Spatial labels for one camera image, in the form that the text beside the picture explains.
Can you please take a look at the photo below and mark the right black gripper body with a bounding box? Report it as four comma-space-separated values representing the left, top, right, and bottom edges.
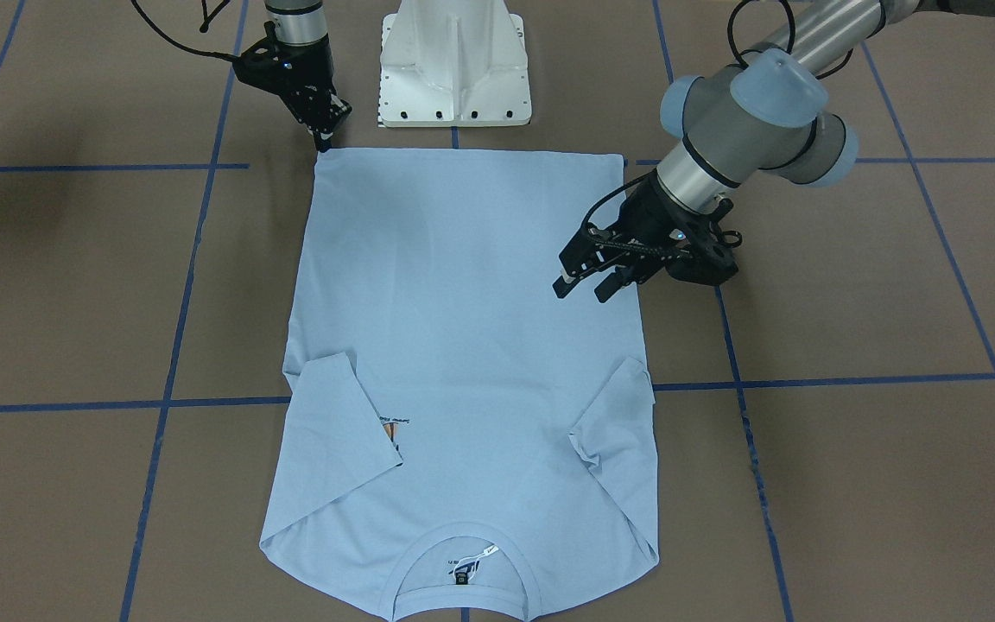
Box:
279, 40, 352, 131

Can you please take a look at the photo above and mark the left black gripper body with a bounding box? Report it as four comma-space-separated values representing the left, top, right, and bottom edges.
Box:
560, 169, 682, 279

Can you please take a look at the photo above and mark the light blue t-shirt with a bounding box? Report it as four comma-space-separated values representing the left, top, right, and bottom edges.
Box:
259, 147, 660, 621

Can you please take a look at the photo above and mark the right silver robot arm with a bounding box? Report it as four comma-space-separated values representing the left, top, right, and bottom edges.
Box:
265, 1, 354, 153

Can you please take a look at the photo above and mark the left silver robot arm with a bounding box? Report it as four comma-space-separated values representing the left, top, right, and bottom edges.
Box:
553, 1, 995, 302

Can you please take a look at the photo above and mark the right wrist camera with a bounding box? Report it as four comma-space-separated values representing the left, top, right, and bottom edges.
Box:
232, 21, 288, 96

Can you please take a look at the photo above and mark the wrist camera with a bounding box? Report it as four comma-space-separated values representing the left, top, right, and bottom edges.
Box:
666, 197, 743, 287
232, 21, 288, 96

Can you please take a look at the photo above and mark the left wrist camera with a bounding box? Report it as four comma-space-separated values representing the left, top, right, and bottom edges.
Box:
666, 197, 743, 287

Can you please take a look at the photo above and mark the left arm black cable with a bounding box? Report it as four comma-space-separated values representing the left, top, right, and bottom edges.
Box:
582, 0, 854, 251

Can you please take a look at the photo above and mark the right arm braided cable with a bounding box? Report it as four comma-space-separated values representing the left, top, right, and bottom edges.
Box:
130, 0, 244, 63

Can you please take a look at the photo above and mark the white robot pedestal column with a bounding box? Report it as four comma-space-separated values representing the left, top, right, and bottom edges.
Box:
377, 1, 533, 129

